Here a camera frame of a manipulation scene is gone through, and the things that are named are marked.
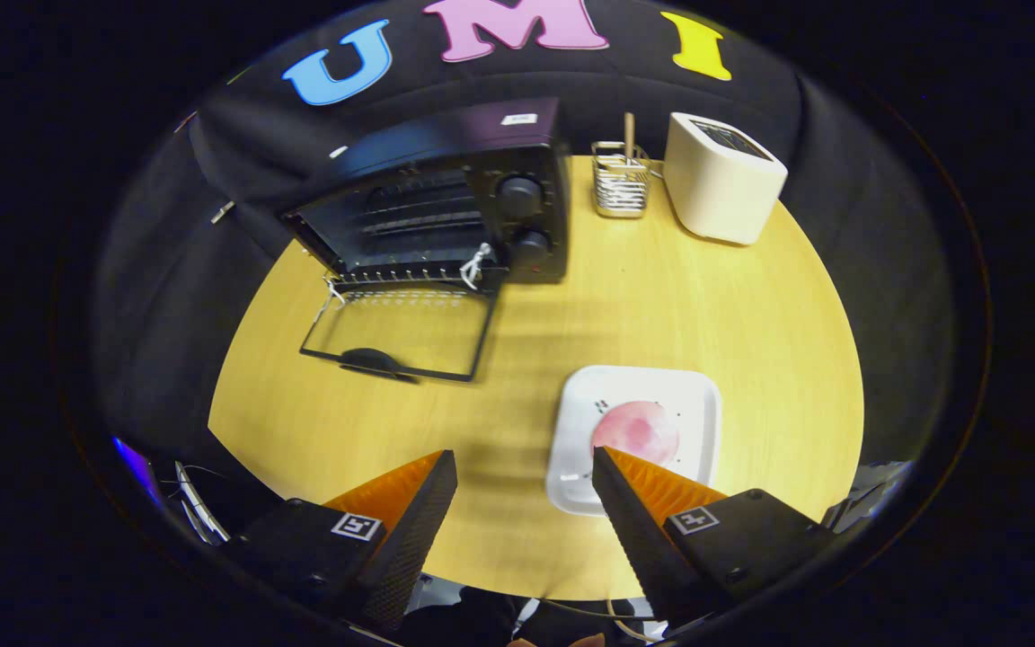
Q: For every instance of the white pop-up toaster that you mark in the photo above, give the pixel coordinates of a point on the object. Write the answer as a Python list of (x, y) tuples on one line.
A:
[(720, 184)]

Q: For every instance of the round pink food slice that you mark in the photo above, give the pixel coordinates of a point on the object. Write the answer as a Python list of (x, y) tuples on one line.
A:
[(639, 431)]

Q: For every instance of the silver cloth clip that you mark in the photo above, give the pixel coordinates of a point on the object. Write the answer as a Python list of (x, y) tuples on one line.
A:
[(222, 212)]

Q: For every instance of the wooden stick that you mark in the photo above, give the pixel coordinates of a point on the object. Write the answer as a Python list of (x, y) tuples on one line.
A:
[(630, 135)]

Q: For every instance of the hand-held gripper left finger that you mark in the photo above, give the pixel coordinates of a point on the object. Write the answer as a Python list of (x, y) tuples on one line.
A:
[(414, 539)]

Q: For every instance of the black toaster oven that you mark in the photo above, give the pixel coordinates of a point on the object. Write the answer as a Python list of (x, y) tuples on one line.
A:
[(446, 216)]

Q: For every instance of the white square plate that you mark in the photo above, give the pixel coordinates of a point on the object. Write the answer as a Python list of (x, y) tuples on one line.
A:
[(643, 382)]

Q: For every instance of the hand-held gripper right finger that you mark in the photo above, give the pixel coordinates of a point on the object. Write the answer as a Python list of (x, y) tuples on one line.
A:
[(634, 539)]

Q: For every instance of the black backdrop cloth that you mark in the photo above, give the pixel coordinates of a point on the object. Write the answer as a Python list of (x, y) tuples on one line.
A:
[(248, 157)]

